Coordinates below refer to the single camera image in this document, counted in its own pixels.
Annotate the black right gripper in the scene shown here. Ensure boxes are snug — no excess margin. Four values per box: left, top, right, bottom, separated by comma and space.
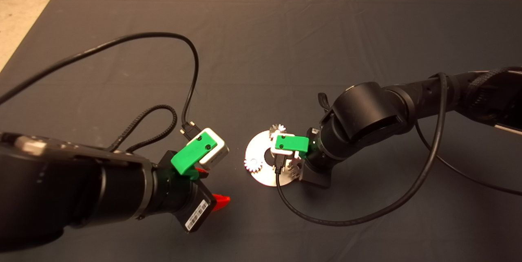
301, 128, 333, 189

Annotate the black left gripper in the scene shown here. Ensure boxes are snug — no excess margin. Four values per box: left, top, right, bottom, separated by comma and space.
158, 151, 231, 234

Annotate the white shiny bevel gear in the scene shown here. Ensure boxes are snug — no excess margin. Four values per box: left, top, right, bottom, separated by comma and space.
244, 158, 263, 174

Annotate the round metal carrier plate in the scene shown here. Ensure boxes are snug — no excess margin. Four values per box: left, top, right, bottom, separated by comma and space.
245, 130, 302, 187

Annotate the dark grey table cloth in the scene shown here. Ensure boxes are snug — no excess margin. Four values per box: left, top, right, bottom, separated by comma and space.
0, 0, 522, 262

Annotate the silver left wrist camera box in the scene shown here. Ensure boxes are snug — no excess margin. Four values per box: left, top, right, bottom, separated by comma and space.
188, 128, 230, 172

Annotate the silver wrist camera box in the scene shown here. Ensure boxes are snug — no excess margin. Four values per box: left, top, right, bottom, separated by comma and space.
271, 132, 295, 156
188, 128, 230, 172

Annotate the green left camera mount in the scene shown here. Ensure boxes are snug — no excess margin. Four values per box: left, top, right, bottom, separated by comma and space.
170, 134, 217, 179

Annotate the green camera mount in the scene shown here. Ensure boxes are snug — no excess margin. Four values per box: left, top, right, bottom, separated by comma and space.
275, 135, 310, 160
170, 134, 217, 179

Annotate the green right camera mount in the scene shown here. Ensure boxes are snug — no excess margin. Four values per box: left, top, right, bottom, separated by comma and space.
275, 135, 310, 160

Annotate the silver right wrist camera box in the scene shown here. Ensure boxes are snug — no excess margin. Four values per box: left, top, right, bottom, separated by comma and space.
271, 132, 295, 156

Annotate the black right camera cable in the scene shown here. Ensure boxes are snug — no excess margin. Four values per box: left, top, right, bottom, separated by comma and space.
274, 73, 522, 227

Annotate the black camera cable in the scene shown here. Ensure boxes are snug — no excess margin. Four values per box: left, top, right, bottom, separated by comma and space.
0, 32, 200, 141
274, 73, 522, 227

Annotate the braided black right cable loop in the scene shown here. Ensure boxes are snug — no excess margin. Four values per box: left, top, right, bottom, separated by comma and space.
318, 93, 332, 114

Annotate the braided black cable loop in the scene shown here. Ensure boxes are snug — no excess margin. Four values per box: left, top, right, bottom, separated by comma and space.
318, 93, 332, 114
108, 104, 178, 152

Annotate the braided black left cable loop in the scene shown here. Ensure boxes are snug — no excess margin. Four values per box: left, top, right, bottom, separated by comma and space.
108, 104, 178, 152

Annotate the black left camera cable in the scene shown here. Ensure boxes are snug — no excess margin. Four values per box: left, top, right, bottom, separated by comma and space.
0, 32, 200, 141

